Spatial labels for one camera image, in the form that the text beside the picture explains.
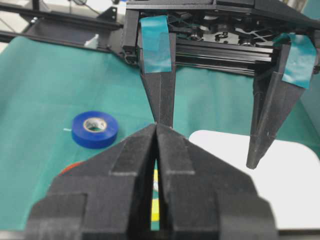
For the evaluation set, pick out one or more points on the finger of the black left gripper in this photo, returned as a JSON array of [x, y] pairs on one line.
[[277, 90], [156, 48]]

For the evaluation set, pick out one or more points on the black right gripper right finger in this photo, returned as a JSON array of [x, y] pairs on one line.
[[206, 198]]

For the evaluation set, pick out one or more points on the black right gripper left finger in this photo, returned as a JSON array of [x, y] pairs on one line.
[[107, 197]]

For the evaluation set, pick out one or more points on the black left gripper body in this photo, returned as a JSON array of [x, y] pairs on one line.
[[233, 36]]

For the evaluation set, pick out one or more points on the red tape roll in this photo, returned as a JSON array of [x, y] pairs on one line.
[[71, 166]]

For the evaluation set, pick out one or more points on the yellow tape roll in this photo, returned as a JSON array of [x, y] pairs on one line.
[[155, 209]]

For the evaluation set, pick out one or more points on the blue tape roll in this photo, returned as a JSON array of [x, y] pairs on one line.
[[94, 129]]

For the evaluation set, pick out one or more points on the green table cloth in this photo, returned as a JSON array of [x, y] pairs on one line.
[[44, 86]]

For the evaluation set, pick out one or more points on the black aluminium frame rail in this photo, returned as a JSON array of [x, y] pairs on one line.
[[101, 32]]

